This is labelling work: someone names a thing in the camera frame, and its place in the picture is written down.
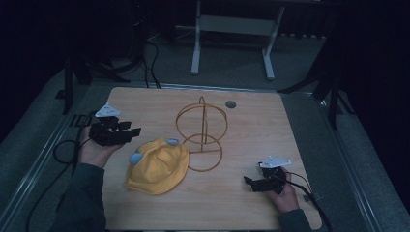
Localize white desk frame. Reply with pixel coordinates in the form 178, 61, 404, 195
190, 0, 286, 81

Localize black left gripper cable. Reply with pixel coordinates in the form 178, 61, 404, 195
24, 119, 93, 232

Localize person's right hand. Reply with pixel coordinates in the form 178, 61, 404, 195
266, 166, 301, 215

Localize yellow hat with blue ears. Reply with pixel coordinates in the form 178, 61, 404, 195
124, 137, 190, 196

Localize black metal stand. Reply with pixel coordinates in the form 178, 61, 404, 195
277, 18, 357, 131
55, 56, 132, 116

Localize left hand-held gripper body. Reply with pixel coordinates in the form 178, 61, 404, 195
89, 102, 133, 147

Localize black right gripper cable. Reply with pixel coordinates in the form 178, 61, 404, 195
283, 171, 334, 232

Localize yellow wire hat stand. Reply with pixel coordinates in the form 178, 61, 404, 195
175, 96, 229, 173

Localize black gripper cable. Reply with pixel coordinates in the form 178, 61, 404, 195
24, 119, 93, 232
283, 171, 334, 232

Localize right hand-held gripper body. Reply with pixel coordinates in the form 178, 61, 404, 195
257, 155, 292, 194

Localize black floor cables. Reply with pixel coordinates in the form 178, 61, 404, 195
141, 40, 162, 90

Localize grey metal frame rail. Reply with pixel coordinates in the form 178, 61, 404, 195
93, 80, 312, 95
317, 96, 383, 232
0, 84, 93, 228

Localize person's left hand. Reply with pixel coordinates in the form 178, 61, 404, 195
77, 125, 125, 169

